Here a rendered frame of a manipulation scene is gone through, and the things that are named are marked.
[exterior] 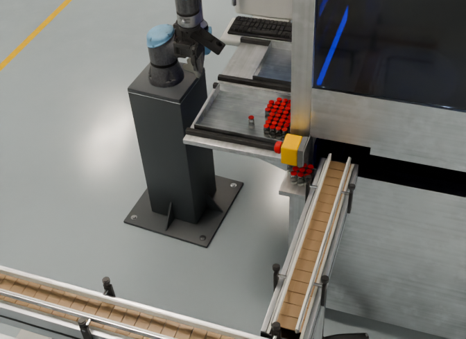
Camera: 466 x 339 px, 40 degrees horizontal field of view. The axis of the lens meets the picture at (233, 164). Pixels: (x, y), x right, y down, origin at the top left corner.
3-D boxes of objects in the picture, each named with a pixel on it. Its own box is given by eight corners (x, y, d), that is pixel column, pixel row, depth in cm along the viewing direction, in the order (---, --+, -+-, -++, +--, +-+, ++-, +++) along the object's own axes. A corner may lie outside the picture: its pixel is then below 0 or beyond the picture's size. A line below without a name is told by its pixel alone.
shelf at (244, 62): (354, 56, 265) (354, 52, 264) (313, 168, 218) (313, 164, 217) (243, 40, 278) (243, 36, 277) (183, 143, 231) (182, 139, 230)
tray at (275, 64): (351, 59, 261) (352, 51, 258) (338, 96, 243) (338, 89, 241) (271, 47, 270) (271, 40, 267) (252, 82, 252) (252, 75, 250)
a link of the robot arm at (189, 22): (202, 6, 206) (193, 19, 201) (204, 19, 210) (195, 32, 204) (182, 3, 208) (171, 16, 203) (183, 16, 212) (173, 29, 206)
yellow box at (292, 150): (307, 153, 209) (308, 136, 204) (302, 168, 205) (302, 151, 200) (285, 149, 211) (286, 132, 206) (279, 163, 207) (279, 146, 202)
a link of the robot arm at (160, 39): (149, 50, 271) (144, 23, 261) (181, 48, 271) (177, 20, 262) (148, 67, 262) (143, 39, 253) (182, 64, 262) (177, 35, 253)
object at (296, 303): (315, 176, 218) (317, 141, 207) (360, 185, 214) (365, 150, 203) (255, 348, 172) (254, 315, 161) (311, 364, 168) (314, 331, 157)
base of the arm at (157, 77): (142, 83, 271) (139, 64, 264) (159, 64, 281) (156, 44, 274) (174, 90, 266) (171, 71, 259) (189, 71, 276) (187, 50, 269)
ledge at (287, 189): (329, 176, 215) (329, 172, 214) (320, 203, 206) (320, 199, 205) (288, 168, 219) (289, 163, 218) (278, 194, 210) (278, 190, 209)
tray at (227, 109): (304, 105, 241) (304, 97, 238) (284, 149, 223) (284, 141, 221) (219, 89, 250) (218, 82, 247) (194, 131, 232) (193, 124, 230)
